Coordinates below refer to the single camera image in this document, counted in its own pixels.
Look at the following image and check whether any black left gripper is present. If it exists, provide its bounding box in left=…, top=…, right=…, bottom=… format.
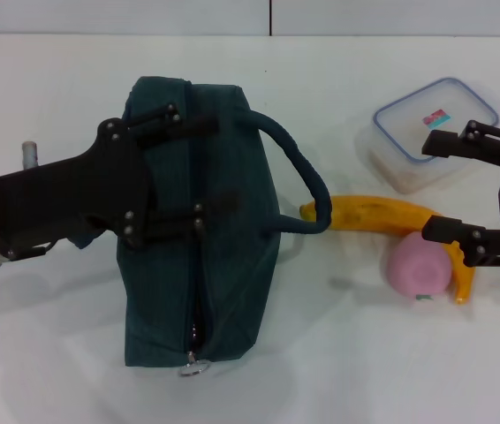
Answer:
left=0, top=102, right=221, bottom=262

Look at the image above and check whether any clear blue-rimmed plastic container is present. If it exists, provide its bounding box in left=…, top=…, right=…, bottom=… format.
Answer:
left=366, top=77, right=500, bottom=195

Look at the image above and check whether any pink toy peach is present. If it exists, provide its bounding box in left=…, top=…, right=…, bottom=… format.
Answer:
left=383, top=232, right=453, bottom=302

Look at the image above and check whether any yellow banana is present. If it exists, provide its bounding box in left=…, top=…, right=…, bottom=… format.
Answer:
left=299, top=194, right=477, bottom=307

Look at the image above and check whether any dark teal fabric bag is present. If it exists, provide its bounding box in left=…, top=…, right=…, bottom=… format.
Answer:
left=116, top=75, right=334, bottom=368

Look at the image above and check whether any metal zipper pull ring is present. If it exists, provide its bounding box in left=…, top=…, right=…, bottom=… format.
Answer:
left=178, top=350, right=212, bottom=380

